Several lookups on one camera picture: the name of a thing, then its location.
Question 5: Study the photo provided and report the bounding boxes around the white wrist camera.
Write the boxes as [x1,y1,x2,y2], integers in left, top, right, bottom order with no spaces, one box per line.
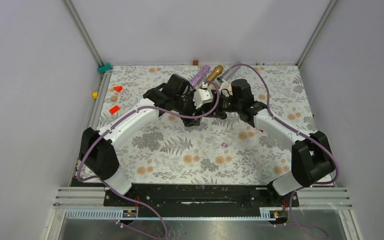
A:
[216,76,232,97]
[193,83,214,109]

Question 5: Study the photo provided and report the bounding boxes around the purple cable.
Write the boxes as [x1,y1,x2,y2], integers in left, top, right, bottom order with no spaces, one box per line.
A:
[76,80,221,240]
[221,63,340,186]

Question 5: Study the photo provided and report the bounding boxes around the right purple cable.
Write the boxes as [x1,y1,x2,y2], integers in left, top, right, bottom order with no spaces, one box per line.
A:
[221,63,340,186]

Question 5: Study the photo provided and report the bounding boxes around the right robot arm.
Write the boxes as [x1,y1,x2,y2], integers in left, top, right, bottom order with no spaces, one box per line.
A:
[200,79,336,206]

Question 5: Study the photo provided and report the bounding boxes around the gold microphone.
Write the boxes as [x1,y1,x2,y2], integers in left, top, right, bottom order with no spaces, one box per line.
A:
[205,65,224,82]

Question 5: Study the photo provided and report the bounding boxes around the teal corner clamp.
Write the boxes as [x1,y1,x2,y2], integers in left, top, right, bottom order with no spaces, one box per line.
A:
[97,62,113,74]

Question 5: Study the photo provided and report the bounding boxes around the red triangular block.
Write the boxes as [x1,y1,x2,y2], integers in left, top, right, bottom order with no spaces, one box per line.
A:
[113,85,123,93]

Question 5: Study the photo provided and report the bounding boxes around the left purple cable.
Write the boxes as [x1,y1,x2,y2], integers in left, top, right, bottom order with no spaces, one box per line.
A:
[76,80,221,240]

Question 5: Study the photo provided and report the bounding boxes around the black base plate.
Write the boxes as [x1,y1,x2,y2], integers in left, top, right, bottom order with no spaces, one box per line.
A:
[103,183,299,218]

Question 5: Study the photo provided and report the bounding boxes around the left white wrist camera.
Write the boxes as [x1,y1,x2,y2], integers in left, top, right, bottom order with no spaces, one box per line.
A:
[193,83,214,109]

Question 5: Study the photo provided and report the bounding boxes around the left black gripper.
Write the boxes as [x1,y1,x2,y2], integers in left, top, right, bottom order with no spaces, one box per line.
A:
[173,90,206,127]

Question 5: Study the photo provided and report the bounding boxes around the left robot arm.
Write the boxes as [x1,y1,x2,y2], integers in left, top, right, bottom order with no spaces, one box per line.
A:
[78,74,221,206]

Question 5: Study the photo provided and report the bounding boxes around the floral patterned table mat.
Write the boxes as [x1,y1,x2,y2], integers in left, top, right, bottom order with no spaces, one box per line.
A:
[93,65,318,185]

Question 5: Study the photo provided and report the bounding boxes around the purple earbuds near front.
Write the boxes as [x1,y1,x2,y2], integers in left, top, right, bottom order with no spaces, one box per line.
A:
[221,142,229,148]

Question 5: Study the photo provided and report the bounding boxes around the purple glitter microphone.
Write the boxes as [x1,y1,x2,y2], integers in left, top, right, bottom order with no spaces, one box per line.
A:
[189,65,211,89]

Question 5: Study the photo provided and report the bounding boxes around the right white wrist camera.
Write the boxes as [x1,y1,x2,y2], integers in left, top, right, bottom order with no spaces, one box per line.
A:
[216,76,232,97]

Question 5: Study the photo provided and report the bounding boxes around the grey microphone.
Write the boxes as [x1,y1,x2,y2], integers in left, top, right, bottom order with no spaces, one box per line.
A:
[217,62,241,84]

